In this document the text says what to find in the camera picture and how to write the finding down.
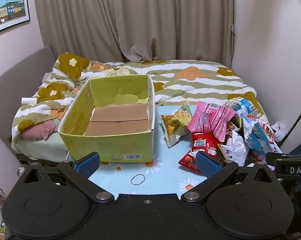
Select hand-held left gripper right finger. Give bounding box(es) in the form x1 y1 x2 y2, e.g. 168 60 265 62
181 151 277 204

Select yellow-green cardboard box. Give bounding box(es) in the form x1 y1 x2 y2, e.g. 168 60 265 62
58 74 155 163

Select yellow-green snack bag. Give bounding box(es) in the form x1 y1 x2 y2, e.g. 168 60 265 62
159 101 193 148

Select beige curtain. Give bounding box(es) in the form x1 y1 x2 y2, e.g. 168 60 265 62
33 0 235 67

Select light blue daisy tablecloth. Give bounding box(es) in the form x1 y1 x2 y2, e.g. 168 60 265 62
65 104 283 196

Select floral striped duvet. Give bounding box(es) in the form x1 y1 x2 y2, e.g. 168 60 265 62
11 52 269 161

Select grey bed headboard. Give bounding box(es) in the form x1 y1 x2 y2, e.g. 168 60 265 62
0 46 57 140

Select pink plush toy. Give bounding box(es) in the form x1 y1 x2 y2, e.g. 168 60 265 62
21 119 58 140

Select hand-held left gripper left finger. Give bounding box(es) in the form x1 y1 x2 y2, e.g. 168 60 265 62
20 152 115 204

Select pile of snack packets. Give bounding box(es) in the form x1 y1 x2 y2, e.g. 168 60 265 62
178 97 283 173

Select framed landscape picture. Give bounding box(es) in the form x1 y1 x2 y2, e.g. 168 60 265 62
0 0 31 36

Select black cable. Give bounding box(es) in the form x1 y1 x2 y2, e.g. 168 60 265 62
278 100 301 146

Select white plastic bag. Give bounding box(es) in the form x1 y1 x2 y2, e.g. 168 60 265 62
272 121 288 142

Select rubber band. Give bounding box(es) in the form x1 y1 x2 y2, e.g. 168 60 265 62
131 174 146 186

